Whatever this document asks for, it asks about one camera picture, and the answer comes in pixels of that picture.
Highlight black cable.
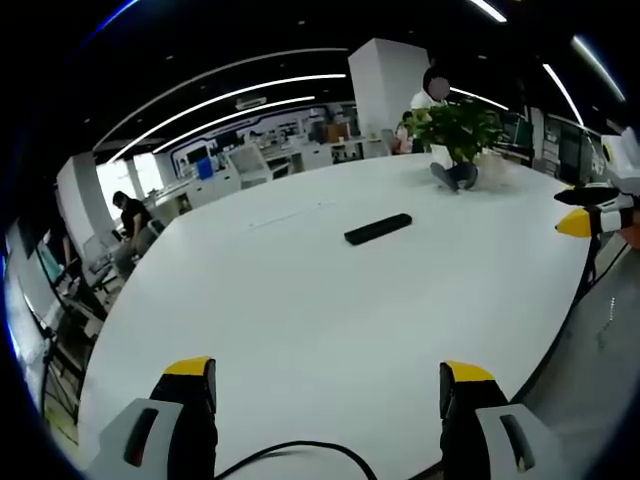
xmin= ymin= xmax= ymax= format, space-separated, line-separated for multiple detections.
xmin=569 ymin=234 xmax=632 ymax=309
xmin=215 ymin=440 xmax=377 ymax=480

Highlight white square pillar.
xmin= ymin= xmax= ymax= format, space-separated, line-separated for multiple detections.
xmin=347 ymin=38 xmax=432 ymax=157

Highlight black remote control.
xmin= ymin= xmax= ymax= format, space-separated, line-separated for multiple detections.
xmin=343 ymin=213 xmax=414 ymax=246

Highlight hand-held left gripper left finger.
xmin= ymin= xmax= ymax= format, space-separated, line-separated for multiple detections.
xmin=85 ymin=356 xmax=219 ymax=480

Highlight office chair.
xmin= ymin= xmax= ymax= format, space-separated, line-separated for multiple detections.
xmin=79 ymin=234 xmax=131 ymax=296

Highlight green potted plant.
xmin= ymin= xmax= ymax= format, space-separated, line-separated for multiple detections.
xmin=405 ymin=101 xmax=506 ymax=194

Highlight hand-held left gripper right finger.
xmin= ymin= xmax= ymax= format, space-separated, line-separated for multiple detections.
xmin=438 ymin=360 xmax=569 ymax=480

